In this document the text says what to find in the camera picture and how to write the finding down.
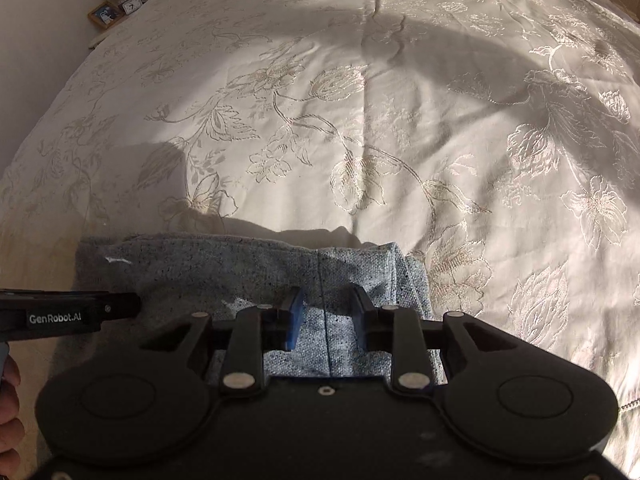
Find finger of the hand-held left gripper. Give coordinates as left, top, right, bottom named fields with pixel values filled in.
left=99, top=292, right=142, bottom=323

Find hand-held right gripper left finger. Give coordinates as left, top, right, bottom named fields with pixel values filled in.
left=140, top=287, right=306, bottom=394

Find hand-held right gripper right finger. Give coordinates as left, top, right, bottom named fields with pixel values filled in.
left=351, top=286, right=507, bottom=394

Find grey speckled pants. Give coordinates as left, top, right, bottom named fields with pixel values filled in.
left=75, top=234, right=447, bottom=387

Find person's left hand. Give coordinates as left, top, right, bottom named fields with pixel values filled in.
left=0, top=357, right=26, bottom=457

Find cream embroidered floral bedspread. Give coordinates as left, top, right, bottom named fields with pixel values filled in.
left=0, top=0, right=640, bottom=461

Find wooden photo frame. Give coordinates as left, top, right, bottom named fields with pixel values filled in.
left=88, top=2, right=124, bottom=29

